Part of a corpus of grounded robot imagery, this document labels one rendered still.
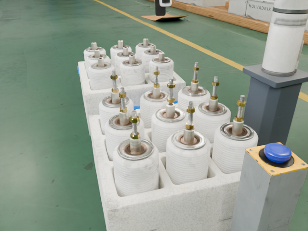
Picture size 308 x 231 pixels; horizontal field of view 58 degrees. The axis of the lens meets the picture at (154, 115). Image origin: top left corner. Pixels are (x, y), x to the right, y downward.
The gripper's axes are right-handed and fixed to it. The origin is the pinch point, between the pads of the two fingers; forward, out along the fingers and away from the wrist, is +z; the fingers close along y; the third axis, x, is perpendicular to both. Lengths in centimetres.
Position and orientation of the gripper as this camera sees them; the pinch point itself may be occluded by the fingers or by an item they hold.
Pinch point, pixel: (162, 8)
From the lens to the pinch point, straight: 59.4
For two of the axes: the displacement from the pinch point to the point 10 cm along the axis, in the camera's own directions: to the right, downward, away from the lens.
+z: 0.4, 9.8, 1.7
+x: 10.0, -0.6, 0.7
